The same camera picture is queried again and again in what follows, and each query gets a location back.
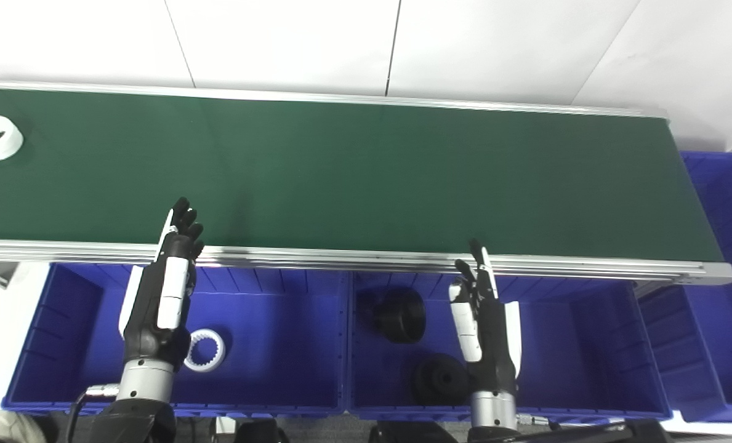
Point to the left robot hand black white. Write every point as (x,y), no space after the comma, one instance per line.
(173,289)

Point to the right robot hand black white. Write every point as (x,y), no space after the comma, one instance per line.
(486,332)

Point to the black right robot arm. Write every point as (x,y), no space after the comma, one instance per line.
(494,409)

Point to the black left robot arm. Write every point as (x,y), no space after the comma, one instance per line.
(141,406)

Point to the black round flanged part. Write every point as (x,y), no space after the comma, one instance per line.
(402,317)
(439,381)

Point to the blue plastic bin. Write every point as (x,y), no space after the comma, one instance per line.
(267,344)
(729,203)
(575,344)

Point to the green conveyor belt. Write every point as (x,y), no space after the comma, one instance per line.
(341,258)
(372,172)

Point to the grey mottled cloth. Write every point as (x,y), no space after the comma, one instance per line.
(2,429)

